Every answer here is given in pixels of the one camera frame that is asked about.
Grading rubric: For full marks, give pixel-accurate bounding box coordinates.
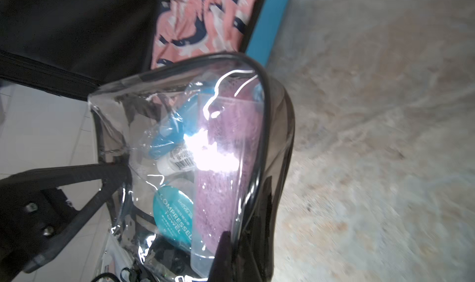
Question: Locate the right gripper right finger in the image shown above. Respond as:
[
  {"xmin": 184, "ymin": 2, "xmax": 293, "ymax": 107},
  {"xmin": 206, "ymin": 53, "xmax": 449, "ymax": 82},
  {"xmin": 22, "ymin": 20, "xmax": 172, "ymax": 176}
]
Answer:
[{"xmin": 207, "ymin": 196, "xmax": 277, "ymax": 282}]

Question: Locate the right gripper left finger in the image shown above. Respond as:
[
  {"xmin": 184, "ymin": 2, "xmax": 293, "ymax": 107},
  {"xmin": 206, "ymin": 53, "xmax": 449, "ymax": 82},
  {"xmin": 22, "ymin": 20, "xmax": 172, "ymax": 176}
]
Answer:
[{"xmin": 1, "ymin": 163, "xmax": 131, "ymax": 274}]

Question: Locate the clear black-trimmed toiletry pouch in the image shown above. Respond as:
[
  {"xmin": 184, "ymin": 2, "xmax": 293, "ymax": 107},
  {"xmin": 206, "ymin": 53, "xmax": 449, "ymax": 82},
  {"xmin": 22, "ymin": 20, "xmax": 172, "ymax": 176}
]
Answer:
[{"xmin": 88, "ymin": 53, "xmax": 295, "ymax": 282}]

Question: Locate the pink navy patterned garment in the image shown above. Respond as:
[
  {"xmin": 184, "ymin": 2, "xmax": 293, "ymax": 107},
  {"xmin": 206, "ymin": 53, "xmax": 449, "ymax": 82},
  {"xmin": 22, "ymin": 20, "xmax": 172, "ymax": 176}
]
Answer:
[{"xmin": 150, "ymin": 0, "xmax": 257, "ymax": 69}]

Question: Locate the blue hard-shell suitcase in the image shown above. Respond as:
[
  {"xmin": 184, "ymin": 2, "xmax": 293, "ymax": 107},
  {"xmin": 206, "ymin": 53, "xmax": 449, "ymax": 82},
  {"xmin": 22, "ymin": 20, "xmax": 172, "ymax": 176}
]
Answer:
[{"xmin": 1, "ymin": 0, "xmax": 289, "ymax": 100}]

